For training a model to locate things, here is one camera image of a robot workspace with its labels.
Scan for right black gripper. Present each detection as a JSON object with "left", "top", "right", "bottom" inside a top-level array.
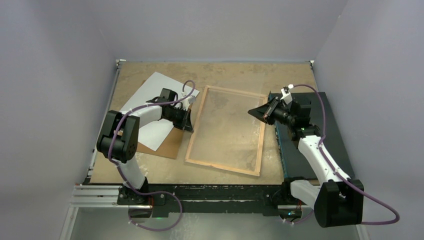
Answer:
[{"left": 248, "top": 96, "right": 296, "bottom": 127}]

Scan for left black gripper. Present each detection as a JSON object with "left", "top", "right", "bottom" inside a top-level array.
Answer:
[{"left": 164, "top": 106, "right": 194, "bottom": 133}]

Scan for printed photo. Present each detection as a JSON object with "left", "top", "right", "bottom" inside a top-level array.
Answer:
[{"left": 120, "top": 72, "right": 199, "bottom": 151}]

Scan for wooden picture frame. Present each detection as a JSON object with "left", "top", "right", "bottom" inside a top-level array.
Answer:
[{"left": 184, "top": 84, "right": 269, "bottom": 177}]

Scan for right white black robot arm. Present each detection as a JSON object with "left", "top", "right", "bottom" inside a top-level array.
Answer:
[{"left": 248, "top": 98, "right": 364, "bottom": 228}]

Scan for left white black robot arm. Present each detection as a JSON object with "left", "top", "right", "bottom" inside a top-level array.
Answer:
[{"left": 96, "top": 88, "right": 196, "bottom": 205}]

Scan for brown backing board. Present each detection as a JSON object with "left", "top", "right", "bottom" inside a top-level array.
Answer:
[{"left": 136, "top": 128, "right": 184, "bottom": 160}]

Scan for dark blue book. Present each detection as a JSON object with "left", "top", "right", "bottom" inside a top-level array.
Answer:
[{"left": 274, "top": 92, "right": 355, "bottom": 180}]

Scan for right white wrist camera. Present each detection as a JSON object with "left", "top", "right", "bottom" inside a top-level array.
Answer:
[{"left": 280, "top": 84, "right": 294, "bottom": 106}]

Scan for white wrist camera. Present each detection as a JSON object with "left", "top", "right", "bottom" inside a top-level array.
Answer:
[
  {"left": 280, "top": 84, "right": 294, "bottom": 106},
  {"left": 181, "top": 94, "right": 196, "bottom": 109}
]

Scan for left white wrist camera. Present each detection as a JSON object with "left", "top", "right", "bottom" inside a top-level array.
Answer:
[{"left": 181, "top": 94, "right": 196, "bottom": 109}]

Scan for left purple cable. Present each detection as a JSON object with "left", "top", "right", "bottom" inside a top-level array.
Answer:
[{"left": 107, "top": 79, "right": 196, "bottom": 233}]

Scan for purple cable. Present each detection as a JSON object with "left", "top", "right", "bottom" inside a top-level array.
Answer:
[
  {"left": 107, "top": 79, "right": 196, "bottom": 233},
  {"left": 281, "top": 84, "right": 401, "bottom": 227}
]

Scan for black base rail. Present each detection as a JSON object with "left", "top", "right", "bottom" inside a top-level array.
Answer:
[{"left": 117, "top": 183, "right": 306, "bottom": 218}]

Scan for aluminium frame rails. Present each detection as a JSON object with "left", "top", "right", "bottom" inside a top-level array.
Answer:
[{"left": 60, "top": 61, "right": 369, "bottom": 240}]

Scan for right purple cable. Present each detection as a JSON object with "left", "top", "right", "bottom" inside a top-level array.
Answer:
[{"left": 281, "top": 84, "right": 401, "bottom": 227}]

